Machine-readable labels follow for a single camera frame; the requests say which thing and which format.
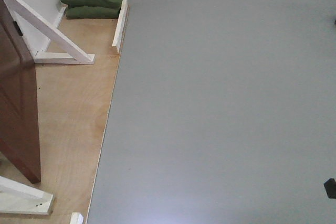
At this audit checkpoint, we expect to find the brown wooden door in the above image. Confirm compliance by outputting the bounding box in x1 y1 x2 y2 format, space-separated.
1 0 41 184

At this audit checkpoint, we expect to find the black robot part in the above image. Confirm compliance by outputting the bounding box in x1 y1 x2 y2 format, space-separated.
323 178 336 199

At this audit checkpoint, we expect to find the plywood base platform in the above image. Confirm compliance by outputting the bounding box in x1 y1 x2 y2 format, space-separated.
1 19 120 223

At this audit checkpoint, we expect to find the white diagonal wooden brace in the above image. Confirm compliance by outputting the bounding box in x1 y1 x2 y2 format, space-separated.
7 0 95 65

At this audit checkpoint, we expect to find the lower green sandbag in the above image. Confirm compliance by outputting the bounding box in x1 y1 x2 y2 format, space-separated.
66 6 120 19

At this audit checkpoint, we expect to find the near white wooden brace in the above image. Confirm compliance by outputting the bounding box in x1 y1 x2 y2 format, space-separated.
1 176 54 215

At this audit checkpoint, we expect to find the white side rail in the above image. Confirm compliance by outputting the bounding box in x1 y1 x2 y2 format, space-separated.
112 0 129 54

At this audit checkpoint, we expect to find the white rail end block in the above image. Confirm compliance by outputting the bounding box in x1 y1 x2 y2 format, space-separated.
70 212 84 224

